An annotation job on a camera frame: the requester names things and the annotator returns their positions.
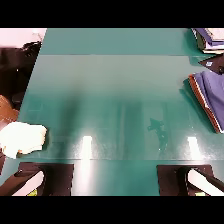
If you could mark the white garment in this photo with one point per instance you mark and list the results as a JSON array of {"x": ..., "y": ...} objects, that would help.
[
  {"x": 217, "y": 33},
  {"x": 20, "y": 137}
]

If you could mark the brown garment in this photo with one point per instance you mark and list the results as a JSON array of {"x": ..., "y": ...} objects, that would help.
[{"x": 6, "y": 111}]

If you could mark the black garment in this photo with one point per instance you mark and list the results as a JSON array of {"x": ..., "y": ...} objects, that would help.
[
  {"x": 216, "y": 63},
  {"x": 15, "y": 68}
]

